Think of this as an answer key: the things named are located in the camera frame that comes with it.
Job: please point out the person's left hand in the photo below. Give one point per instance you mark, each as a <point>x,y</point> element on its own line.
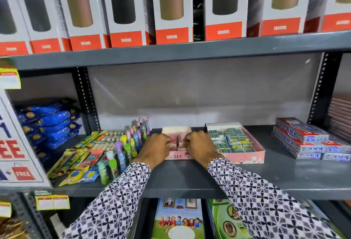
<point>152,148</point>

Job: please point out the person's right hand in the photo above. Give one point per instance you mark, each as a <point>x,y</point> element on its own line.
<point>203,148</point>

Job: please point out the person's left fingers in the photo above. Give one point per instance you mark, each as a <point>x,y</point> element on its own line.
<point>166,141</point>

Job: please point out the person's right fingers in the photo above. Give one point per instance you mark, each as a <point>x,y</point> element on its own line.
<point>189,140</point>

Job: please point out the pink eraser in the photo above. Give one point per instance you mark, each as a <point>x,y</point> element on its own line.
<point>181,142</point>
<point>174,143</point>

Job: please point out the person's right forearm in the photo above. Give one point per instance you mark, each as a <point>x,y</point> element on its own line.
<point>257,203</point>

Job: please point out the person's left forearm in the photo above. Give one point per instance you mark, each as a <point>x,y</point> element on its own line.
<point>109,206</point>

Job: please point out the pink eraser display box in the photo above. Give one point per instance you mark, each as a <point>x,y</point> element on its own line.
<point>175,130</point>

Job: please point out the row of colourful glue sticks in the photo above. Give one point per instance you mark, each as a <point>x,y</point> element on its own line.
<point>129,148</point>

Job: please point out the grey metal shelf board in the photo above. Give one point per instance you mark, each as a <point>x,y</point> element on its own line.
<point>178,181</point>
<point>192,49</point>

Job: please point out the pile of blue yellow erasers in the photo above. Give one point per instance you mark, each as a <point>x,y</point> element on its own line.
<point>233,140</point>

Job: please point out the row of beige erasers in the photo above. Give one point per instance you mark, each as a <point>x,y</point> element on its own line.
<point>109,140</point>

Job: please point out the pink box with cartoon print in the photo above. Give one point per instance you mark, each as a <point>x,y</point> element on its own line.
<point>246,157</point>

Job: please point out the red sharpener pack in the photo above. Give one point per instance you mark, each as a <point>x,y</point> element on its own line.
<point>92,159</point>

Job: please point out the green orange pencil pack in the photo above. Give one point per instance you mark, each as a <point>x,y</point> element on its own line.
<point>89,138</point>

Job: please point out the children picture book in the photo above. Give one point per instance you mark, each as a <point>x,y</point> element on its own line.
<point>178,219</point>

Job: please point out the green book with portraits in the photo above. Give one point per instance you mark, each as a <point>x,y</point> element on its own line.
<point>227,219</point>

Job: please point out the black perforated shelf upright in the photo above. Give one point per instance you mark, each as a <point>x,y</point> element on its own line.
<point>30,216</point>
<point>85,98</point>
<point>325,87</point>

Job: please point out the blue yellow stationery pack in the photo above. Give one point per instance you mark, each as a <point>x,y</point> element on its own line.
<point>79,176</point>

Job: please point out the yellow green pencil pack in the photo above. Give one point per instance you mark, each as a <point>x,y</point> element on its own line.
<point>68,162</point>

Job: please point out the silver red stationery box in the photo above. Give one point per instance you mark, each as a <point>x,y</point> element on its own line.
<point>290,151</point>
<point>290,141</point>
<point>301,130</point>
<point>337,157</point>
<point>338,146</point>

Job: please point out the stack of blue packets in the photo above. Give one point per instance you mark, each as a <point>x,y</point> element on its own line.
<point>52,120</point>

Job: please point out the yellow white price label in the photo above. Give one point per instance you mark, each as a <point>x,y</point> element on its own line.
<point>52,201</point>
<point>5,210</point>
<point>9,78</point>

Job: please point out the row of white bottle boxes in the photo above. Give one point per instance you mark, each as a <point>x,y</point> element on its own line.
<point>129,8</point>

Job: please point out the white promo sign red letters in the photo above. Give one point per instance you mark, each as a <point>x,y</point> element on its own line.
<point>16,151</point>

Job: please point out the stack of brown notebooks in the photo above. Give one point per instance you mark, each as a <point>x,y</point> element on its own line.
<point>340,118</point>

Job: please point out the golden snack packets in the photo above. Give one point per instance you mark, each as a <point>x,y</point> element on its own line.
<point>12,229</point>

